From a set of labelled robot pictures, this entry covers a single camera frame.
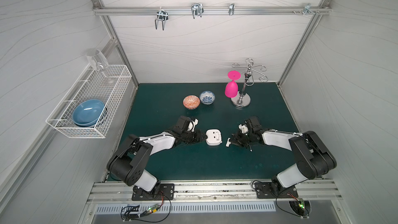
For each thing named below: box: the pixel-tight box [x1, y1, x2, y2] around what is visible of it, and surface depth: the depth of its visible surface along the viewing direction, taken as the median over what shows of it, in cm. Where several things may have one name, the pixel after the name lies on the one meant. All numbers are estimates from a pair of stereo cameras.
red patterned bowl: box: [182, 94, 201, 110], surface depth 109 cm
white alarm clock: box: [205, 129, 223, 146], surface depth 90 cm
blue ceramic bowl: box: [72, 99, 105, 127], surface depth 62 cm
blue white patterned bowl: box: [199, 90, 216, 106], surface depth 113 cm
